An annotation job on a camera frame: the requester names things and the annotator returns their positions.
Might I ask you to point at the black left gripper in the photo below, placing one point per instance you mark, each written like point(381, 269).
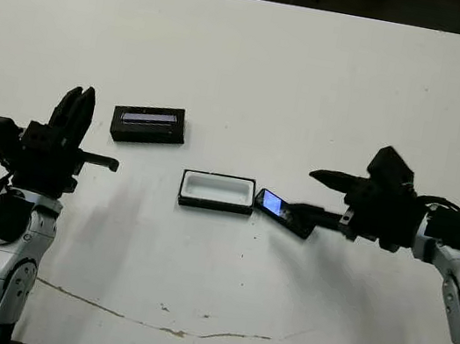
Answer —
point(46, 166)

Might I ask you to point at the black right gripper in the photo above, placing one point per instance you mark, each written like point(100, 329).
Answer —
point(382, 217)

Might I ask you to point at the small black camera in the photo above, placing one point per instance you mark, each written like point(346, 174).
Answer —
point(271, 201)

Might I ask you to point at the black box lid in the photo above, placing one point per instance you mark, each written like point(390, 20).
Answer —
point(147, 135)

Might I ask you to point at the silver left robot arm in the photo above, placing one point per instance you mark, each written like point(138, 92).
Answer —
point(1, 256)

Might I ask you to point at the black box base white insert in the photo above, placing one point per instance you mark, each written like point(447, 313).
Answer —
point(215, 207)

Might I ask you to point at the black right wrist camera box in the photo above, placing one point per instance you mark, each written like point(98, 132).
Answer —
point(391, 167)

